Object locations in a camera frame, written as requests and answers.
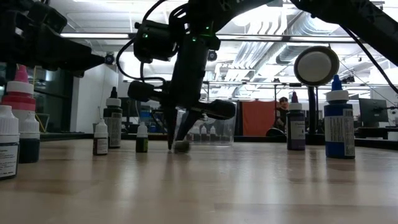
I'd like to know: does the small teal food coloring bottle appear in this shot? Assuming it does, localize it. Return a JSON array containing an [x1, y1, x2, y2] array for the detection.
[[18, 111, 41, 164]]

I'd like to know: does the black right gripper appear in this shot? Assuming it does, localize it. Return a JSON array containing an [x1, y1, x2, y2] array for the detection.
[[127, 35, 236, 151]]

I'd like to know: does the dark computer monitor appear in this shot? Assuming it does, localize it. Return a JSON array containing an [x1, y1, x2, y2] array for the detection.
[[358, 98, 389, 123]]

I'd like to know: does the small brown food coloring bottle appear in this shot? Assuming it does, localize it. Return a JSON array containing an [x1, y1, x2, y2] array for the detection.
[[93, 119, 109, 156]]

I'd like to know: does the large blue food coloring bottle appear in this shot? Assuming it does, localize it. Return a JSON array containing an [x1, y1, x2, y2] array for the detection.
[[323, 74, 356, 160]]

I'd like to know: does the orange partition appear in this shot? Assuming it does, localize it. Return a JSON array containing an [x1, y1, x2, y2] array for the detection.
[[242, 100, 280, 137]]

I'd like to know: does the large black food coloring bottle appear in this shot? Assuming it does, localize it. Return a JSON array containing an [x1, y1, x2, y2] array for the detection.
[[103, 86, 123, 149]]

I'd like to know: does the black background monitor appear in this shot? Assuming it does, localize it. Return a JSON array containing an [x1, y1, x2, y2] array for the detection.
[[122, 96, 142, 118]]

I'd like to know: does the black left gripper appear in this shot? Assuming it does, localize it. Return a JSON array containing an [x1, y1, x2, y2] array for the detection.
[[0, 0, 106, 78]]

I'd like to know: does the clear plastic bin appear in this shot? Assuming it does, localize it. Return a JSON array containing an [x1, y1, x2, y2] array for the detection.
[[174, 101, 236, 146]]

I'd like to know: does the overhead light bar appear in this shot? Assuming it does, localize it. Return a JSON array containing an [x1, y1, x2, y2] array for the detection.
[[60, 32, 358, 44]]

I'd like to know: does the person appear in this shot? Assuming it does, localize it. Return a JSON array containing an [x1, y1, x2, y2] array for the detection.
[[275, 96, 290, 132]]

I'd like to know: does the large purple food coloring bottle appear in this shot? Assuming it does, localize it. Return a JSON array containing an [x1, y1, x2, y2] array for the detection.
[[286, 91, 307, 151]]

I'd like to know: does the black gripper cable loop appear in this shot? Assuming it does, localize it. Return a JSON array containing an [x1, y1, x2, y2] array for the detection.
[[115, 0, 170, 83]]

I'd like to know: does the large pink food coloring bottle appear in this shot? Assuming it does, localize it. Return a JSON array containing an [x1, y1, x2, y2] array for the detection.
[[1, 64, 37, 125]]

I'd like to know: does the small green food coloring bottle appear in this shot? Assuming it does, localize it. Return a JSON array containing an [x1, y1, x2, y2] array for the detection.
[[136, 121, 149, 154]]

